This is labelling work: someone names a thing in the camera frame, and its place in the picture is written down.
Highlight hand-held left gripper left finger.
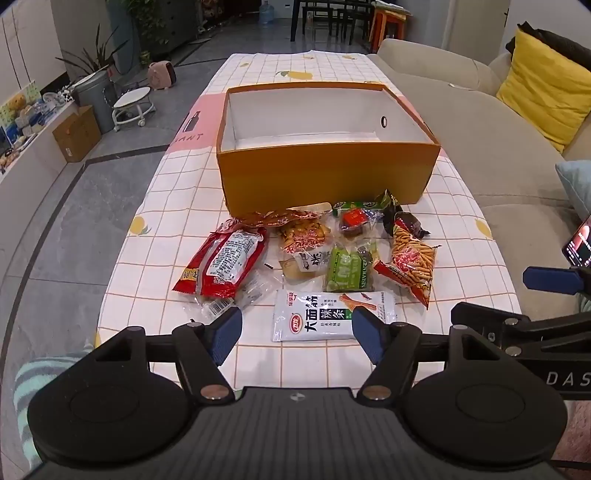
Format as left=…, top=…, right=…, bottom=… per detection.
left=69, top=305, right=244, bottom=401

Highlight long leaf potted plant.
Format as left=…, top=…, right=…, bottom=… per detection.
left=55, top=23, right=130, bottom=81

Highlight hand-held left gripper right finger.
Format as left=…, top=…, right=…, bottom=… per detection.
left=351, top=306, right=527, bottom=401

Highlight orange stacked stools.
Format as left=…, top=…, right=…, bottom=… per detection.
left=369, top=9, right=407, bottom=42

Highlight small green snack packet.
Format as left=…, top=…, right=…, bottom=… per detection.
left=331, top=199, right=384, bottom=215

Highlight yellow cushion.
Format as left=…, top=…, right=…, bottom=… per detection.
left=496, top=28, right=591, bottom=153

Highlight teal striped cloth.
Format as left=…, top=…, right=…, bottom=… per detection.
left=13, top=353, right=95, bottom=462

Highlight white spicy strip packet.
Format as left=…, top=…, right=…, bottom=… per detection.
left=271, top=290, right=399, bottom=342

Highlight grey trash can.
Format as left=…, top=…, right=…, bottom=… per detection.
left=74, top=70, right=116, bottom=134

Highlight green cake packet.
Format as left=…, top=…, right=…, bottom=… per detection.
left=325, top=240, right=380, bottom=292

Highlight smartphone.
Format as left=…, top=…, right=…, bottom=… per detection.
left=562, top=215, right=591, bottom=268

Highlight clear plastic snack packet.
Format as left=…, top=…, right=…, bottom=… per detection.
left=187, top=270, right=274, bottom=324

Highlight black dining table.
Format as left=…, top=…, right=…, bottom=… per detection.
left=290, top=0, right=377, bottom=43

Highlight dark grey dresser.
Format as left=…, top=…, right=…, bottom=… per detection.
left=139, top=0, right=204, bottom=51

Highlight black jacket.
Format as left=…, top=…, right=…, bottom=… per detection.
left=505, top=22, right=591, bottom=70

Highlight white label tofu packet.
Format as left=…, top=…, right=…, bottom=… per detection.
left=279, top=251, right=334, bottom=282

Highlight large red snack packet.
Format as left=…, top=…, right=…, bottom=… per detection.
left=172, top=220, right=269, bottom=298

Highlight beige sofa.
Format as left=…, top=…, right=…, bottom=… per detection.
left=376, top=38, right=591, bottom=333

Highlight white rolling stool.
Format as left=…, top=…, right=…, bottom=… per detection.
left=112, top=87, right=156, bottom=132

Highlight brown cardboard box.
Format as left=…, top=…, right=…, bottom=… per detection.
left=52, top=105, right=102, bottom=163

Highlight dark glossy snack packet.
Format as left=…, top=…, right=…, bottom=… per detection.
left=373, top=189, right=432, bottom=238

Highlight pink space heater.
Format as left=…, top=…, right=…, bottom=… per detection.
left=148, top=60, right=177, bottom=90

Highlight orange peanut packet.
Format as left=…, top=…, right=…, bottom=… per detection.
left=277, top=220, right=333, bottom=254

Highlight small red snack packet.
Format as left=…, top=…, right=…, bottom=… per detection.
left=336, top=208, right=386, bottom=238

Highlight red cracker stick packet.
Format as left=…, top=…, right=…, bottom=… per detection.
left=373, top=217, right=438, bottom=310

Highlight orange cardboard box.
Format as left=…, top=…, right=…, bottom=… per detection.
left=216, top=82, right=443, bottom=217

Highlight light blue cushion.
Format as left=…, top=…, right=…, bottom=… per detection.
left=555, top=161, right=591, bottom=217

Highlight red chicken leg packet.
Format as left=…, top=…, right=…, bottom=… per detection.
left=238, top=202, right=334, bottom=228

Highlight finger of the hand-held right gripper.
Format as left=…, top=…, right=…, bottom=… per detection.
left=450, top=301, right=591, bottom=356
left=523, top=265, right=591, bottom=296

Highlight bear picture poster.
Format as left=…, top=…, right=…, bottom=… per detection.
left=0, top=80, right=42, bottom=134

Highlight white low cabinet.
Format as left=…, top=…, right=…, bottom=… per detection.
left=0, top=99, right=77, bottom=185

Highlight trailing green plant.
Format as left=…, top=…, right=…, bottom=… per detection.
left=124, top=0, right=162, bottom=56

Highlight person's right forearm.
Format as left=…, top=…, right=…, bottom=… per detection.
left=566, top=401, right=591, bottom=464

